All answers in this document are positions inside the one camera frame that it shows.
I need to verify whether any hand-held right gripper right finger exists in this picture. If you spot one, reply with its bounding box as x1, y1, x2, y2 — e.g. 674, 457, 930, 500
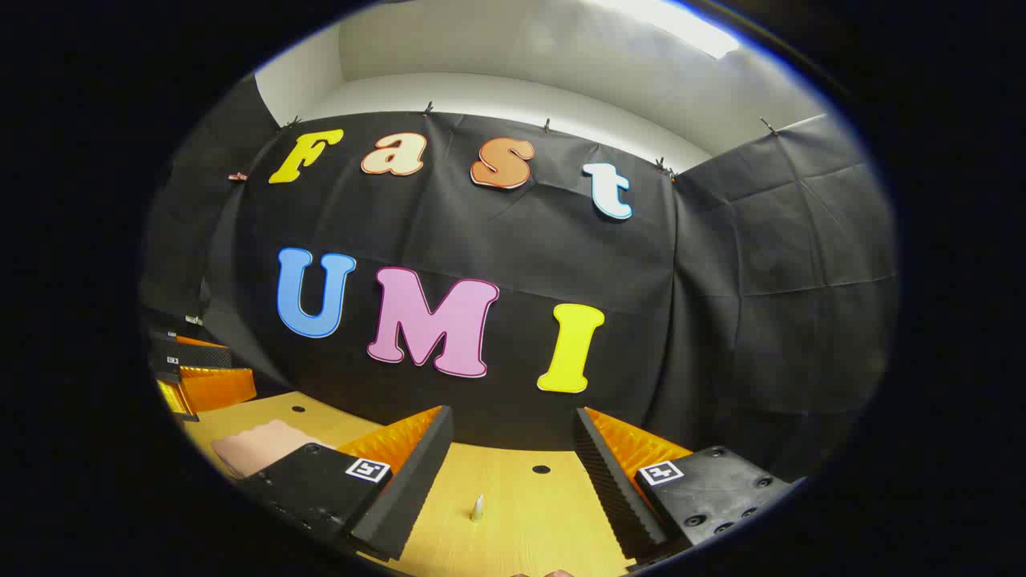
573, 406, 808, 573

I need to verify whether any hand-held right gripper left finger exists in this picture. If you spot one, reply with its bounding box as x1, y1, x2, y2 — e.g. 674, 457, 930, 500
236, 405, 455, 563

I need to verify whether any pink suitcase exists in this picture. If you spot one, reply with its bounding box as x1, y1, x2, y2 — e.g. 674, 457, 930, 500
210, 419, 337, 482

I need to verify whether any black backdrop cloth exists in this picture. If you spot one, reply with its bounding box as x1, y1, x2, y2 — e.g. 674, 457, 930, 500
140, 72, 899, 482

